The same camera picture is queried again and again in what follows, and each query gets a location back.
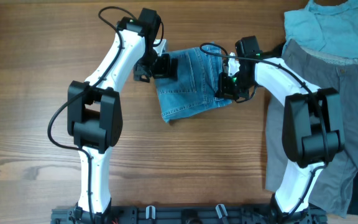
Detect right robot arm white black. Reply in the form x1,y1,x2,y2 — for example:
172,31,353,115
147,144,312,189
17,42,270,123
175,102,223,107
215,36,345,223

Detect black mounting rail base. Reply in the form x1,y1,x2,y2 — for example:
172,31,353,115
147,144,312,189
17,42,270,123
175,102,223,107
50,204,328,224

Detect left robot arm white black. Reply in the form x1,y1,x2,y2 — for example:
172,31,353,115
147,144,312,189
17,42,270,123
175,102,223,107
67,8,178,223

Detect light blue denim jeans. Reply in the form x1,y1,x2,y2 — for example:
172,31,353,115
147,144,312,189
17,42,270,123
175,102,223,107
155,45,232,123

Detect light teal shirt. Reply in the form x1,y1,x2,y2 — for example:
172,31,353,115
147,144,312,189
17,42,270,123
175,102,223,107
283,0,358,58

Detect grey shorts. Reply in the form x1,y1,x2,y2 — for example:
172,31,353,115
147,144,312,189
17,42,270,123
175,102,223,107
282,40,358,217

